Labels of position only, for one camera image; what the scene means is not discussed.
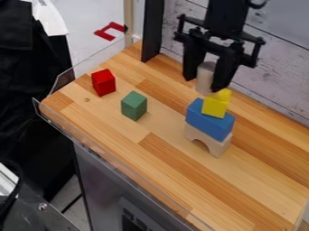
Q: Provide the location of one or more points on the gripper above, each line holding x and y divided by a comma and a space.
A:
245, 40

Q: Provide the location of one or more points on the white cylinder block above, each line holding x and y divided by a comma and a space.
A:
204, 78

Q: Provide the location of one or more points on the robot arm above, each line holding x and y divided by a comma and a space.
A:
226, 15

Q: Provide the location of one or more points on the yellow cube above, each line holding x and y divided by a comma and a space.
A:
215, 105

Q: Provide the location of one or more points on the green cube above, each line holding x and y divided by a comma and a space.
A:
133, 106

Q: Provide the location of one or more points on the red cube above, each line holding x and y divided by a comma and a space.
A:
103, 82

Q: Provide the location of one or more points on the blue block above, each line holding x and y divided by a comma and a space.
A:
209, 123

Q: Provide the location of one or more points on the white arch block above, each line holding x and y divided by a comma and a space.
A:
215, 145

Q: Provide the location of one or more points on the beige pole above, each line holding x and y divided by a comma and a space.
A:
128, 21

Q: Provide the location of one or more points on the person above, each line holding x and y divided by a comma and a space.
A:
28, 90

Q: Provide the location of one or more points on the black post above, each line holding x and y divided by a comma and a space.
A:
152, 30

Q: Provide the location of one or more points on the red bracket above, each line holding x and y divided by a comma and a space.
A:
105, 33

